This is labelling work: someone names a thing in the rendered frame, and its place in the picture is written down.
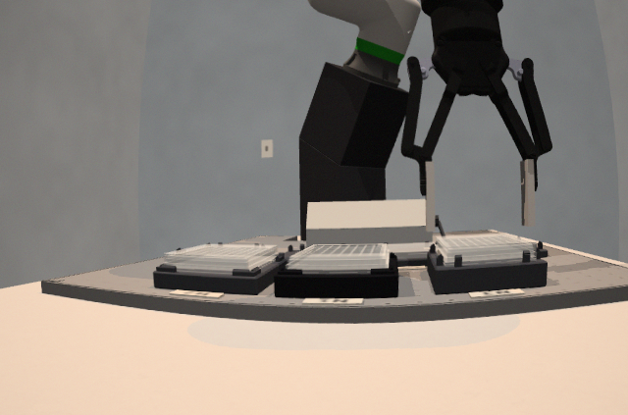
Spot white button panel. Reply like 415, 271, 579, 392
306, 199, 433, 248

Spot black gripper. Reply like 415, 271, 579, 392
401, 1, 552, 232

